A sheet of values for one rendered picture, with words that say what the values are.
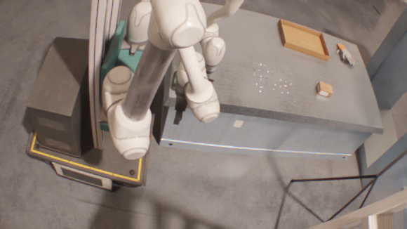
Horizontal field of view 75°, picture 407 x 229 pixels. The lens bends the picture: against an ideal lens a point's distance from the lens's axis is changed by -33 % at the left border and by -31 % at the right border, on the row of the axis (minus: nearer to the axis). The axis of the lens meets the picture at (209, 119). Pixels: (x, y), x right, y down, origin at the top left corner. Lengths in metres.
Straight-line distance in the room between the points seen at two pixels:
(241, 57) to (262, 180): 0.92
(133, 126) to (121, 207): 1.20
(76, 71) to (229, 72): 0.99
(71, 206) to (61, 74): 1.00
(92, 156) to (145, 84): 1.15
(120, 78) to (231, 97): 0.91
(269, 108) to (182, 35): 1.37
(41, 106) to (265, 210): 1.79
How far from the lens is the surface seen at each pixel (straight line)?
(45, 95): 1.89
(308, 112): 2.35
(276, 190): 2.75
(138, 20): 1.79
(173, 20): 0.93
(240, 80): 2.27
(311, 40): 2.91
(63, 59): 2.04
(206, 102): 1.40
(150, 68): 1.11
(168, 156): 2.63
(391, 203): 0.61
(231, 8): 1.66
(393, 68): 3.42
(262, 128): 2.47
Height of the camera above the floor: 2.34
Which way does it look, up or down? 55 degrees down
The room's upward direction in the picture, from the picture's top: 24 degrees clockwise
